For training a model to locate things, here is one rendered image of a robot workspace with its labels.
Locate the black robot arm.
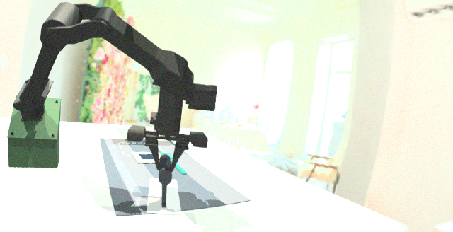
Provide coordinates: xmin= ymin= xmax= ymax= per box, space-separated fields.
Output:
xmin=12 ymin=2 xmax=217 ymax=121

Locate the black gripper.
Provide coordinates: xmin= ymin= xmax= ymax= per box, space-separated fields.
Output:
xmin=127 ymin=106 xmax=208 ymax=172

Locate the white square tile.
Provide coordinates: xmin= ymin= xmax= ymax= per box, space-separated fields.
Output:
xmin=132 ymin=152 xmax=155 ymax=163

